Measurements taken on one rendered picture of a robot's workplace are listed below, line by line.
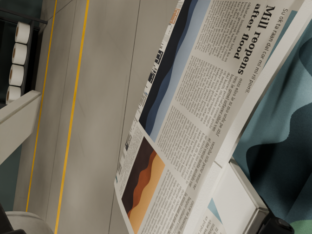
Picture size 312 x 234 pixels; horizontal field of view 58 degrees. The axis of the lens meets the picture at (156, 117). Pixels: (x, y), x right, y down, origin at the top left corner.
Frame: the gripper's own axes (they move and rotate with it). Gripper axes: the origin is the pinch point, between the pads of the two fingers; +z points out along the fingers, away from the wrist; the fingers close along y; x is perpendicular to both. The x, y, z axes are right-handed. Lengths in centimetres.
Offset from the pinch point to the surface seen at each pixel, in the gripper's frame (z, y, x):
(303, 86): -1.4, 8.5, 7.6
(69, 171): 302, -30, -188
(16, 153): 542, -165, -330
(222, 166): -0.9, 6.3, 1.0
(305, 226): -4.7, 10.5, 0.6
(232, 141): -0.7, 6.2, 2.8
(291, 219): -4.0, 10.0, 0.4
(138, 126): 16.2, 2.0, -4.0
